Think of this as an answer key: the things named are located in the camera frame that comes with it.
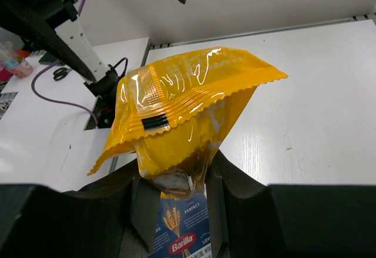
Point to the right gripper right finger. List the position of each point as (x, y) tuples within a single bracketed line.
[(249, 219)]

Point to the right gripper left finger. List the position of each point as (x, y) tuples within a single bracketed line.
[(114, 216)]

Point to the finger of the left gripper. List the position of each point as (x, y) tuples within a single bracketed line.
[(23, 21)]

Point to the yellow spaghetti bag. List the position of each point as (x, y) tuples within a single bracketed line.
[(174, 114)]

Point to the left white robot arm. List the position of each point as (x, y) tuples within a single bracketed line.
[(54, 25)]

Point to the blue Barilla pasta box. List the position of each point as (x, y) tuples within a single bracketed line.
[(182, 228)]

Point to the black scissors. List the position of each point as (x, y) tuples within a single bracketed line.
[(61, 73)]

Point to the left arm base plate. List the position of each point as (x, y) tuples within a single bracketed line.
[(105, 116)]

